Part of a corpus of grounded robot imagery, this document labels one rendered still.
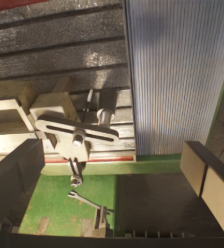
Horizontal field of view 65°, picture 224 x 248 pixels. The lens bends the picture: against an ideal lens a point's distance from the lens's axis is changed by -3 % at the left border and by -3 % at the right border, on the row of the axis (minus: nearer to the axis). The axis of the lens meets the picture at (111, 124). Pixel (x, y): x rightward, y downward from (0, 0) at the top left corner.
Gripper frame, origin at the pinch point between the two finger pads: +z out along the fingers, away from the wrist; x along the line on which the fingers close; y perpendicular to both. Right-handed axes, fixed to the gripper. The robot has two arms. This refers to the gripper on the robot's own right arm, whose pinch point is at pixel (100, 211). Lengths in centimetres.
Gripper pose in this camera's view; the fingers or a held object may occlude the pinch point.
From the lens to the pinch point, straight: 92.2
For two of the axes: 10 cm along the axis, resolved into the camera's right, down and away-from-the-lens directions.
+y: 6.8, 5.7, 4.6
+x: 7.3, -4.8, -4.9
